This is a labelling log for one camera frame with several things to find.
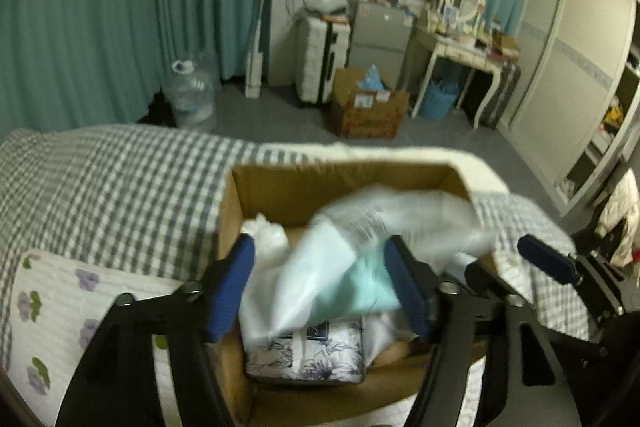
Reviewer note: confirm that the white jacket on chair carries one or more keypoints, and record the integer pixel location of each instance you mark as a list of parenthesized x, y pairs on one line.
[(622, 208)]

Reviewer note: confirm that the brown cardboard box on bed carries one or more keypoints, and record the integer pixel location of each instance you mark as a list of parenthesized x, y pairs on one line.
[(290, 196)]

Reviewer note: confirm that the striped dark suitcase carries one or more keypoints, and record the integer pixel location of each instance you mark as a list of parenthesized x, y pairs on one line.
[(494, 110)]

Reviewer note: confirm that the white suitcase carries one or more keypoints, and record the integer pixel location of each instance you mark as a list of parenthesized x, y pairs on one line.
[(322, 48)]

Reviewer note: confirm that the clear water jug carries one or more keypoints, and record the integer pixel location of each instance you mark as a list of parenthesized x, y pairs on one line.
[(190, 91)]

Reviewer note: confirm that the cardboard box on floor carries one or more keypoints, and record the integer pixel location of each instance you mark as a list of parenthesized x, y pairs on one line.
[(365, 114)]

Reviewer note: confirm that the white stick vacuum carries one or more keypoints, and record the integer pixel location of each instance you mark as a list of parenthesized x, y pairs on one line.
[(255, 56)]

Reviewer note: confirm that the white quilt purple flowers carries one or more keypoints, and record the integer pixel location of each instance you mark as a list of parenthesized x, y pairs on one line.
[(56, 306)]

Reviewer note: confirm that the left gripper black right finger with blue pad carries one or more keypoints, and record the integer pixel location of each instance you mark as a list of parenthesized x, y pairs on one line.
[(478, 318)]

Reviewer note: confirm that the white dressing table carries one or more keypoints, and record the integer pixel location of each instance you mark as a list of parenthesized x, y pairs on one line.
[(454, 52)]

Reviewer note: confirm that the large teal curtain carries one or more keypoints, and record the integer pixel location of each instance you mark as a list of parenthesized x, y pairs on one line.
[(75, 63)]

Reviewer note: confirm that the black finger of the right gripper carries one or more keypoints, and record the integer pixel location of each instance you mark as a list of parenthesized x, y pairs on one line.
[(561, 268)]

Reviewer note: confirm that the grey mini fridge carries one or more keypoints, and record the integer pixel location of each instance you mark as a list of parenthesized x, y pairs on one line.
[(380, 36)]

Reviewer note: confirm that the blue laundry basket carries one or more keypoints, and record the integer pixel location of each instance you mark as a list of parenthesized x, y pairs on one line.
[(438, 100)]

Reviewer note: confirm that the white oval vanity mirror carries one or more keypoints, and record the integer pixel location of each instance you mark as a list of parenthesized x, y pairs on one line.
[(464, 14)]

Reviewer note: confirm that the clear plastic bag pack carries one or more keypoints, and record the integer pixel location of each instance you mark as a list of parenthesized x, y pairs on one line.
[(337, 271)]

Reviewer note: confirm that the white sliding wardrobe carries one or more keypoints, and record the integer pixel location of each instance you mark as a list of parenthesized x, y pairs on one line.
[(572, 57)]

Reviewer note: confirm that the floral tissue pack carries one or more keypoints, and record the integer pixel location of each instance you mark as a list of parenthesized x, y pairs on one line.
[(328, 353)]

